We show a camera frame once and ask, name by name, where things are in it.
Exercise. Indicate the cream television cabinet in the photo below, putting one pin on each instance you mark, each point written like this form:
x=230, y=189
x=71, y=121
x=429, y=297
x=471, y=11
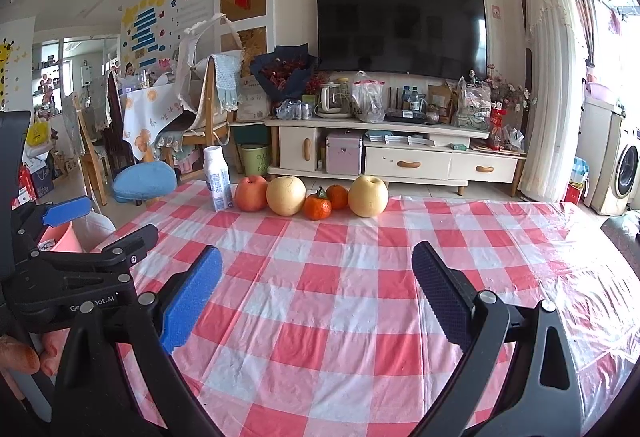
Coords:
x=295, y=149

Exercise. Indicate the white mesh food cover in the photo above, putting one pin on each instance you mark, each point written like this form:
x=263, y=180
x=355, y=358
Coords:
x=192, y=62

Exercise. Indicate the pink storage box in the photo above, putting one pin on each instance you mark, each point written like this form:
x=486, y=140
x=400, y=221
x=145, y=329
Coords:
x=344, y=157

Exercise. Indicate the colourful wall sticker chart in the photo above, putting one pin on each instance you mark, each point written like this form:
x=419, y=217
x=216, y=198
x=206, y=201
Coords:
x=145, y=27

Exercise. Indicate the round yellow pear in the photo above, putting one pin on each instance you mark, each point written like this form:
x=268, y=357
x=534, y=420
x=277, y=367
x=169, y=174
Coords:
x=368, y=197

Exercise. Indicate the green waste bin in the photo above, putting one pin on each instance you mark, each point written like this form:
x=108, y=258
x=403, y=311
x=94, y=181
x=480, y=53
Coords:
x=254, y=162

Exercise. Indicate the black flat television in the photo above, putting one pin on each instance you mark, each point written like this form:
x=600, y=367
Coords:
x=400, y=27

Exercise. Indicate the wooden chair lace cover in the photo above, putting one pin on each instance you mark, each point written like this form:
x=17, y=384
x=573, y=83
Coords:
x=215, y=82

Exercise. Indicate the dark wooden chair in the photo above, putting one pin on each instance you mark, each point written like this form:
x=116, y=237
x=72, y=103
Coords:
x=117, y=117

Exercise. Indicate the covered washing machine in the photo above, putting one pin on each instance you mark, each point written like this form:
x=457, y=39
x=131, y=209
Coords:
x=615, y=157

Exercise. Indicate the dark green box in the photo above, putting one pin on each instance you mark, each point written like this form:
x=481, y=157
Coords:
x=250, y=133

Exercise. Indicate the person's left hand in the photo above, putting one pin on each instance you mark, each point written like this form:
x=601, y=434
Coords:
x=20, y=357

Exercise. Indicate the giraffe wall sticker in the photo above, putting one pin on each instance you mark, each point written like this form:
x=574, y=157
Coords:
x=6, y=62

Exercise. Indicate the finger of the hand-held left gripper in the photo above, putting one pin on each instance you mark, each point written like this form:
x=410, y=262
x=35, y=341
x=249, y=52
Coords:
x=130, y=244
x=67, y=211

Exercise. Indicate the clear bag of dried food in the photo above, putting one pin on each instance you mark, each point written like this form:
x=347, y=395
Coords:
x=369, y=102

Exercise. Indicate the clear crinkled plastic bag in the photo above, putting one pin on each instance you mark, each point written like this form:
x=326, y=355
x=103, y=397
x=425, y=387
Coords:
x=472, y=109

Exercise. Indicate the fruit print table cover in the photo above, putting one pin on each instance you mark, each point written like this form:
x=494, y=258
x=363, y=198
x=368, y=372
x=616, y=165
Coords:
x=150, y=112

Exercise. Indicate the plain tangerine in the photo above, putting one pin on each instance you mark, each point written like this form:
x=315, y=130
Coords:
x=338, y=197

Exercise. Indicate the white electric kettle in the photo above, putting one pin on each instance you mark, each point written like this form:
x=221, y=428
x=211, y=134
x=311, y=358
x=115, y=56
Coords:
x=332, y=101

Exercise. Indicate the red packet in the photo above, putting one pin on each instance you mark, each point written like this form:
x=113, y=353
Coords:
x=496, y=127

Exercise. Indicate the lace covered air conditioner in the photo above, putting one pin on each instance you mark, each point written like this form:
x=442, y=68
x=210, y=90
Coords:
x=550, y=92

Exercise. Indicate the dark blue gift bag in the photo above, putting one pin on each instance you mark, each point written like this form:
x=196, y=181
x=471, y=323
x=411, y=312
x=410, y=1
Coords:
x=44, y=182

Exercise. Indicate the dried flower bunch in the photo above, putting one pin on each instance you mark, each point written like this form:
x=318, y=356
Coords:
x=515, y=92

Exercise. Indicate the red apple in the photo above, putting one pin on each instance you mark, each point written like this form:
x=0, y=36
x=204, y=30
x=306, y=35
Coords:
x=251, y=194

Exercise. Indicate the brown paper bag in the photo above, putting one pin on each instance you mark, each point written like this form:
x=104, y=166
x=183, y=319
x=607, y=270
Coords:
x=441, y=102

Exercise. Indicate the pink plastic bucket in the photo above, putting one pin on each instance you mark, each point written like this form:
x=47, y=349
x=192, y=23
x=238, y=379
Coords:
x=65, y=237

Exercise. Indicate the light wooden chair grey cover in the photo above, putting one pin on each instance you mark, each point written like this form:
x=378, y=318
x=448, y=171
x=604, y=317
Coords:
x=87, y=142

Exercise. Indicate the large yellow pear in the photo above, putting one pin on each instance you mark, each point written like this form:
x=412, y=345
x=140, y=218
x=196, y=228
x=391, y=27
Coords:
x=286, y=196

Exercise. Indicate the white milk bottle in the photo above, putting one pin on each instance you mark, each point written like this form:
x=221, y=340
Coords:
x=217, y=177

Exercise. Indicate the blue padded stool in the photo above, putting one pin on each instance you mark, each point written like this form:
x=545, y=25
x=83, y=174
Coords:
x=142, y=182

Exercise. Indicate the white printed carton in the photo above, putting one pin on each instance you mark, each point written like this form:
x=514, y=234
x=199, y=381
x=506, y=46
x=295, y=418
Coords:
x=252, y=102

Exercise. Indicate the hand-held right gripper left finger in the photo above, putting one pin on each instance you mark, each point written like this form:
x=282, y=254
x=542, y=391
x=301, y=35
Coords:
x=192, y=297

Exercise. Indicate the navy wrapped red bouquet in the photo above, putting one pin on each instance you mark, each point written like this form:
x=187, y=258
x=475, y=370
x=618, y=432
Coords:
x=282, y=72

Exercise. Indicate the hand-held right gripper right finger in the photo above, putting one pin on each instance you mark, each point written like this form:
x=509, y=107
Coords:
x=440, y=292

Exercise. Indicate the red white checked tablecloth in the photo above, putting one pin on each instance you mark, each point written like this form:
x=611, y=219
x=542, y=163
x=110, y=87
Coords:
x=325, y=292

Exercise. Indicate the tangerine with stem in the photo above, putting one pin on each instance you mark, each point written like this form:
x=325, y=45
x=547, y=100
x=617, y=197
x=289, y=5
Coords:
x=317, y=208

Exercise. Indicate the pack of water bottles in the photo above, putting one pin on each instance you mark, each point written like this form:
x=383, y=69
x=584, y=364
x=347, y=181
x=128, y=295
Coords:
x=294, y=109

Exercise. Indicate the patterned curtain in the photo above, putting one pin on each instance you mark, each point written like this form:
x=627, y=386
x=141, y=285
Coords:
x=585, y=17

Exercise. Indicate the large red gift bag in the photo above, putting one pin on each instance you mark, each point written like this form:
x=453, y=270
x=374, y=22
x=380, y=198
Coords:
x=26, y=187

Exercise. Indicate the yellow tote bag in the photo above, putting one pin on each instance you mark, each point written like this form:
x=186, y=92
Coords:
x=39, y=134

